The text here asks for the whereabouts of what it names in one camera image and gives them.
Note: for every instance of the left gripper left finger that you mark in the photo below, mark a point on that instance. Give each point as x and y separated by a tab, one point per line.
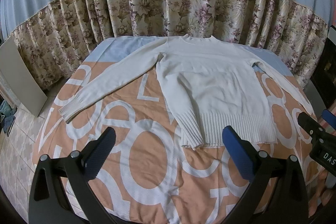
48	201

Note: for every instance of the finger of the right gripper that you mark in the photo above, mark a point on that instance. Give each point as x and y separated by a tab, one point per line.
330	118
311	126

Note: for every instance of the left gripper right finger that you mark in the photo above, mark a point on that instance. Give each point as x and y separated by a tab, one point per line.
288	202

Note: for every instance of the white knit sweater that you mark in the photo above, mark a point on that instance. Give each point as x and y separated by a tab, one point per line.
208	85

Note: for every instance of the black glass-front appliance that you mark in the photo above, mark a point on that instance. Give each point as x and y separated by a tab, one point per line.
326	70

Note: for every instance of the floral and blue curtain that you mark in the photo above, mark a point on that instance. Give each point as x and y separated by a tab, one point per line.
54	36

